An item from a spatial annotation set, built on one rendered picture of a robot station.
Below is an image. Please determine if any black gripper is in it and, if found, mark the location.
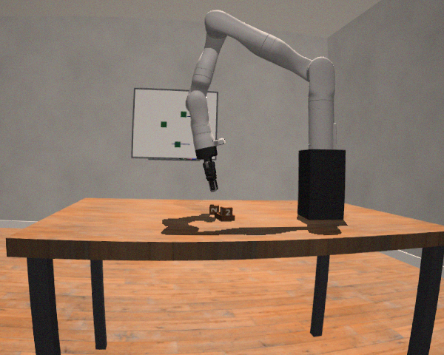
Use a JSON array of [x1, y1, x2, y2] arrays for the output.
[[195, 146, 218, 192]]

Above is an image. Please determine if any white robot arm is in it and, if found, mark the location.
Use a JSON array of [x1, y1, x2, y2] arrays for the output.
[[186, 10, 336, 150]]

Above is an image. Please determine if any brown rectangular tray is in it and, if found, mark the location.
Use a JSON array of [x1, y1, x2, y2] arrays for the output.
[[215, 212, 235, 221]]

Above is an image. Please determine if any small brown cube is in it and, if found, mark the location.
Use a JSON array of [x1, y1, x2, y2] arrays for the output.
[[220, 206, 232, 215], [209, 204, 219, 214]]

